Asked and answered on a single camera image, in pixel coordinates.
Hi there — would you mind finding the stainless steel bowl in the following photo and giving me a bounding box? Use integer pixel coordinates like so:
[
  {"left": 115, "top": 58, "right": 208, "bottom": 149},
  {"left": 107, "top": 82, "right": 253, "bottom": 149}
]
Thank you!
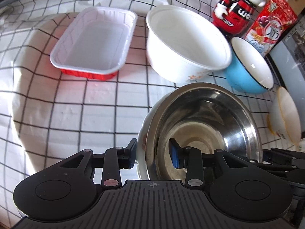
[{"left": 143, "top": 83, "right": 263, "bottom": 180}]

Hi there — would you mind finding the yellow rimmed white bowl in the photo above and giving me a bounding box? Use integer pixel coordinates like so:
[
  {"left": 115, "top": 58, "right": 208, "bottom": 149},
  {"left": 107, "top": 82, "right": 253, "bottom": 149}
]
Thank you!
[{"left": 267, "top": 86, "right": 301, "bottom": 146}]

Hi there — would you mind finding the blue enamel bowl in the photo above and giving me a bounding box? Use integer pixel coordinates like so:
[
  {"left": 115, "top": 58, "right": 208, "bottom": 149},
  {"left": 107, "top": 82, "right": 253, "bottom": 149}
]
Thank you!
[{"left": 224, "top": 37, "right": 274, "bottom": 94}]

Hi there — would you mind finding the white paper noodle cup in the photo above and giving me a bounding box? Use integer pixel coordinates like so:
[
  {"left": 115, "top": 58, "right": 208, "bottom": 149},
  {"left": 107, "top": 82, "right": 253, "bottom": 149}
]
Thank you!
[{"left": 146, "top": 5, "right": 232, "bottom": 83}]

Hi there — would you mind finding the red white plastic tray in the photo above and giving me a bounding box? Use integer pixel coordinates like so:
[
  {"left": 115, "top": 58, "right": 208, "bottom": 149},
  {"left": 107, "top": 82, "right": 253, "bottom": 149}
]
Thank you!
[{"left": 50, "top": 6, "right": 137, "bottom": 81}]

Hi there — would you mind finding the white black grid tablecloth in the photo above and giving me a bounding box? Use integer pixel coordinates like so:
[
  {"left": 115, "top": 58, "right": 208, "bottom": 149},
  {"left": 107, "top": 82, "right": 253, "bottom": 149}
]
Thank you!
[{"left": 0, "top": 0, "right": 305, "bottom": 227}]

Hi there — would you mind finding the red Calbee cereal bag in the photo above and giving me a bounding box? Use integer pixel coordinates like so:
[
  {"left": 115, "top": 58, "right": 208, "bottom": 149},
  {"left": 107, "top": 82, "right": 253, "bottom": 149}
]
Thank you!
[{"left": 245, "top": 0, "right": 297, "bottom": 56}]

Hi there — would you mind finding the red panda robot toy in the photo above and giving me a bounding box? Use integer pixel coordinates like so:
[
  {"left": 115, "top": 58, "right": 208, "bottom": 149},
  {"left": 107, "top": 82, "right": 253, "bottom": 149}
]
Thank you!
[{"left": 213, "top": 0, "right": 266, "bottom": 35}]

